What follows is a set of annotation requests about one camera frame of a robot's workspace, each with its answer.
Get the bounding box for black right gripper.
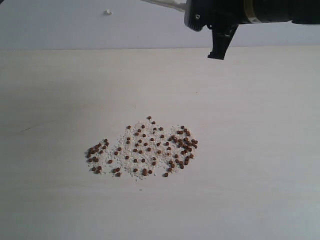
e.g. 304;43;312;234
184;0;250;60

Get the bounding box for white paint brush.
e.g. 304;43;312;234
142;0;186;12

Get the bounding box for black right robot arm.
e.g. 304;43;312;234
184;0;320;60

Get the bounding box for brown beans and white crumbs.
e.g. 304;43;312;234
83;115;200;183

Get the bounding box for small white wall plug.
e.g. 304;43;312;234
103;9;113;16

